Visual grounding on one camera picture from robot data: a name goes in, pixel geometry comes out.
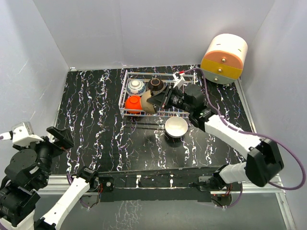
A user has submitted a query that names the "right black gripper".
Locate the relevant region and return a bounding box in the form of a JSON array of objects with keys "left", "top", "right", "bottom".
[{"left": 147, "top": 84, "right": 193, "bottom": 114}]

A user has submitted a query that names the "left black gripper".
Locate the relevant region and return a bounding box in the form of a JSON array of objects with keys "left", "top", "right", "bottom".
[{"left": 15, "top": 125, "right": 73, "bottom": 185}]

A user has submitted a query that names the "black glossy bowl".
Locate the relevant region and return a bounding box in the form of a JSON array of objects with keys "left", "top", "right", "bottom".
[{"left": 141, "top": 90, "right": 156, "bottom": 114}]

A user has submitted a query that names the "brown bowl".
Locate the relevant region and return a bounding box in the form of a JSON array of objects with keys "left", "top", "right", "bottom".
[{"left": 146, "top": 78, "right": 165, "bottom": 95}]

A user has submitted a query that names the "orange bowl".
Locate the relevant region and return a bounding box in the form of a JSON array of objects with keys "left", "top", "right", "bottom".
[{"left": 125, "top": 95, "right": 142, "bottom": 114}]

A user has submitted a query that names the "blue floral white bowl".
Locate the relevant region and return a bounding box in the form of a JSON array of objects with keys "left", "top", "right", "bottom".
[{"left": 127, "top": 80, "right": 146, "bottom": 96}]

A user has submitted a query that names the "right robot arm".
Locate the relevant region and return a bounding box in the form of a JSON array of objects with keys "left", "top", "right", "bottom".
[{"left": 146, "top": 84, "right": 284, "bottom": 190}]

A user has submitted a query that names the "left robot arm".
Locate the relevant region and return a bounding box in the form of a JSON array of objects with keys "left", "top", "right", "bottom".
[{"left": 0, "top": 122, "right": 99, "bottom": 230}]

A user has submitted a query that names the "pastel round drawer cabinet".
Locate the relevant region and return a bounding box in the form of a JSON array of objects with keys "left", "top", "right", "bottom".
[{"left": 201, "top": 34, "right": 248, "bottom": 85}]

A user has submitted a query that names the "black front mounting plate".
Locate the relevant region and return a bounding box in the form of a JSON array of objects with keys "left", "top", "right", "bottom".
[{"left": 98, "top": 173, "right": 243, "bottom": 203}]

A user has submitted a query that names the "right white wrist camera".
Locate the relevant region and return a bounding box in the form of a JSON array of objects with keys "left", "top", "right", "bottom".
[{"left": 173, "top": 71, "right": 185, "bottom": 89}]

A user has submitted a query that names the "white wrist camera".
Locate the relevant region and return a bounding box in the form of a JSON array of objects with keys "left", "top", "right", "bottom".
[
  {"left": 0, "top": 122, "right": 43, "bottom": 147},
  {"left": 173, "top": 71, "right": 185, "bottom": 89}
]

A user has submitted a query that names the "white wire dish rack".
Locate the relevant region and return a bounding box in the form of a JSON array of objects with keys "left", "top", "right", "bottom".
[{"left": 118, "top": 71, "right": 188, "bottom": 118}]

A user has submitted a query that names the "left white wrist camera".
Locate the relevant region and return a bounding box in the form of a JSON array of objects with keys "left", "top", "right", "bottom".
[{"left": 0, "top": 122, "right": 43, "bottom": 147}]

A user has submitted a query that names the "aluminium frame rail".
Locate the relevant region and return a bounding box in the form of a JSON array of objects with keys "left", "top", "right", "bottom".
[{"left": 42, "top": 79, "right": 296, "bottom": 230}]

